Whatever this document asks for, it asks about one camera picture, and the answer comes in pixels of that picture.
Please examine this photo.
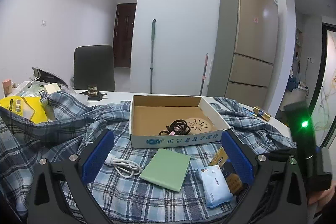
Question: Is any gold blue long box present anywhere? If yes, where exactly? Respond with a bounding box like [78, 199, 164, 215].
[209, 147, 243, 195]

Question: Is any blue plaid shirt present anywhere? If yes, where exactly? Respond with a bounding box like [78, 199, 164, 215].
[1, 92, 295, 223]

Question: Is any right hand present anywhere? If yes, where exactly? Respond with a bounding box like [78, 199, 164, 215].
[307, 181, 336, 224]

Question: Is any shallow cardboard box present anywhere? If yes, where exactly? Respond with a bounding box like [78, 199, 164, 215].
[129, 95, 230, 149]

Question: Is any dark brown door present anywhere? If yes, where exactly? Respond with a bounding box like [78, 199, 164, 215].
[113, 3, 137, 68]

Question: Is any blue tissue pack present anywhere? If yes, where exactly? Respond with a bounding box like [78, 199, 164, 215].
[197, 165, 233, 208]

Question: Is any gold cigarette pack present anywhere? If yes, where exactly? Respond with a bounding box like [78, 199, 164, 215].
[258, 109, 272, 122]

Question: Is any gold refrigerator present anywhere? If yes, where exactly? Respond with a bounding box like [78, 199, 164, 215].
[207, 0, 278, 106]

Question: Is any blue gold small pack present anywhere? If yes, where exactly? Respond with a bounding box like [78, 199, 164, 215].
[253, 106, 261, 116]

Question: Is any black cord bundle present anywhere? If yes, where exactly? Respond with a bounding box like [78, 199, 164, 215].
[158, 119, 192, 136]

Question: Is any white cable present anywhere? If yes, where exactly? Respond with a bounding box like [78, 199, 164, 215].
[104, 156, 144, 179]

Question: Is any black grey bag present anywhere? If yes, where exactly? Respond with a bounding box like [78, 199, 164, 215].
[29, 67, 68, 87]

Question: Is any pink capped bottle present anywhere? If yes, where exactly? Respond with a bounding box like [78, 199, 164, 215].
[2, 79, 12, 97]

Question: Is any small black stand ornament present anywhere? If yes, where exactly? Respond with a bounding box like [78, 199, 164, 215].
[80, 85, 107, 102]

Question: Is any green handled mop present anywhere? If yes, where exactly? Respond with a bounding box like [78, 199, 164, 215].
[150, 19, 157, 94]

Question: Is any black chair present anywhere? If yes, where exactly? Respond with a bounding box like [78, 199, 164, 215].
[73, 45, 116, 92]

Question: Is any small cream box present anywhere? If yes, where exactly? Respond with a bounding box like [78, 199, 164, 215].
[44, 83, 61, 95]

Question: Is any green notebook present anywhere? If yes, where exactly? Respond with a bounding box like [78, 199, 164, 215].
[139, 148, 191, 192]

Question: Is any yellow plastic bag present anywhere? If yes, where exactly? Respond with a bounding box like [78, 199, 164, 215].
[1, 96, 48, 123]

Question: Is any beige round perforated pad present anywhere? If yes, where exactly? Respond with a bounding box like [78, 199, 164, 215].
[186, 118, 213, 135]

